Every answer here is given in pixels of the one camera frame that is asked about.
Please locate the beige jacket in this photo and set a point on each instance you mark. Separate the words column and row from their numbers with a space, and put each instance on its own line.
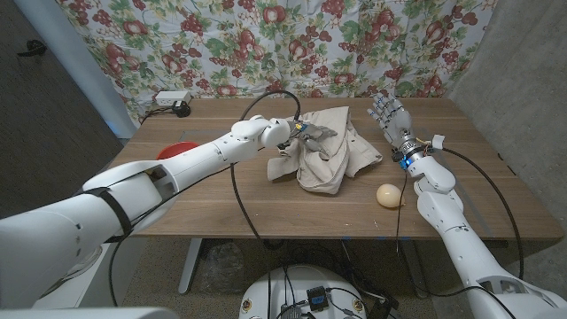
column 328, row 170

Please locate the white power strip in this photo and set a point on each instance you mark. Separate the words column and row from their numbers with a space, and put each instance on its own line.
column 172, row 97

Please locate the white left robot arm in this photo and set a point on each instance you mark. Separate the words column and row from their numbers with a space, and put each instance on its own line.
column 195, row 159

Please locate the white table leg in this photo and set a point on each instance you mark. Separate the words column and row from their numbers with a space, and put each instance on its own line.
column 190, row 266

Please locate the white robot torso edge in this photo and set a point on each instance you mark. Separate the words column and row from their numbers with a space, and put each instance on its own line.
column 88, row 313

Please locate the black box with blue label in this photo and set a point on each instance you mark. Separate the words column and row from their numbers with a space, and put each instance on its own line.
column 317, row 299

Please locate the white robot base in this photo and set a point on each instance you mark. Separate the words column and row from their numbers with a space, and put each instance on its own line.
column 270, row 292

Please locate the floral fruit print backdrop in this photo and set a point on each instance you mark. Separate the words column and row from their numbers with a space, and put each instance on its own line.
column 354, row 49

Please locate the red bowl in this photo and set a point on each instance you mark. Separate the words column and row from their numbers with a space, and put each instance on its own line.
column 175, row 148

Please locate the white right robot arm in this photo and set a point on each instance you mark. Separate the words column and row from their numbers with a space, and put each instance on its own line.
column 452, row 221

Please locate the clear plastic bag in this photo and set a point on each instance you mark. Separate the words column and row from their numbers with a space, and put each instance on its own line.
column 223, row 266

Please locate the black wall hook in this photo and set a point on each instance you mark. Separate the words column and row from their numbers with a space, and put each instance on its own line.
column 33, row 46

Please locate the pale grey column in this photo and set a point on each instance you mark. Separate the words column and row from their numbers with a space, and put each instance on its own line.
column 84, row 66

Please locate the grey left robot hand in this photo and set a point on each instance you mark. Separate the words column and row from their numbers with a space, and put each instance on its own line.
column 312, row 132

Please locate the cream egg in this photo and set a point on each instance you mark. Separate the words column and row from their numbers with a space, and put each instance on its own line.
column 389, row 196

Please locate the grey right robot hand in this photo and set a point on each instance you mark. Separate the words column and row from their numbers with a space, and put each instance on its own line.
column 396, row 124

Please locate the black power plug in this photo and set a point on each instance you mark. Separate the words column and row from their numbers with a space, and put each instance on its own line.
column 182, row 110

